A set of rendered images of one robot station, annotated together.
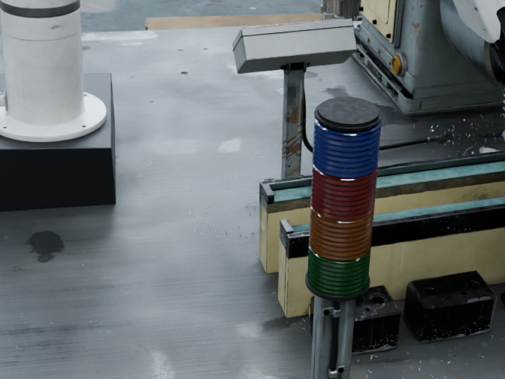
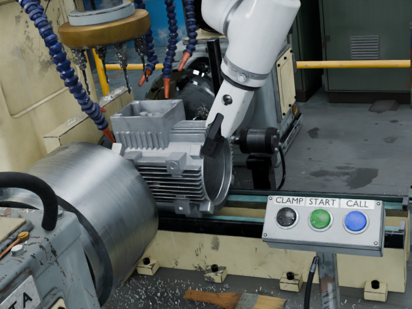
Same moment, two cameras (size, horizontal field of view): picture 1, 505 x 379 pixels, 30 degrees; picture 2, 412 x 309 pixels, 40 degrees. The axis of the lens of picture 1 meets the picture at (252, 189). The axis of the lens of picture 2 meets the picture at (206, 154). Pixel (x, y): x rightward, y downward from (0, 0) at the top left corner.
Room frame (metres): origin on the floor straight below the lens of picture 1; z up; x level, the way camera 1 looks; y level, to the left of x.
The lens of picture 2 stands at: (1.96, 0.29, 1.50)
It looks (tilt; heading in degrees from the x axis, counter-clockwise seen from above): 23 degrees down; 220
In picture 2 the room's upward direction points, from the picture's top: 10 degrees counter-clockwise
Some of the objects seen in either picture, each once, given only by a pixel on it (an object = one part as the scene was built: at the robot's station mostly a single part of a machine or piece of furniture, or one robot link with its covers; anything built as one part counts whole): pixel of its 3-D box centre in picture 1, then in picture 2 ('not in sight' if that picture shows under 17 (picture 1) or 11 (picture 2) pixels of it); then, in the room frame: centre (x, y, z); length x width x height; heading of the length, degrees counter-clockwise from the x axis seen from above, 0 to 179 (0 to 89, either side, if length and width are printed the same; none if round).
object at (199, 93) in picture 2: not in sight; (205, 101); (0.86, -0.61, 1.04); 0.41 x 0.25 x 0.25; 15
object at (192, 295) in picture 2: not in sight; (232, 300); (1.27, -0.29, 0.80); 0.21 x 0.05 x 0.01; 103
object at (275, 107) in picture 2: not in sight; (239, 88); (0.60, -0.68, 0.99); 0.35 x 0.31 x 0.37; 15
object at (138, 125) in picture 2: not in sight; (149, 124); (1.17, -0.52, 1.11); 0.12 x 0.11 x 0.07; 104
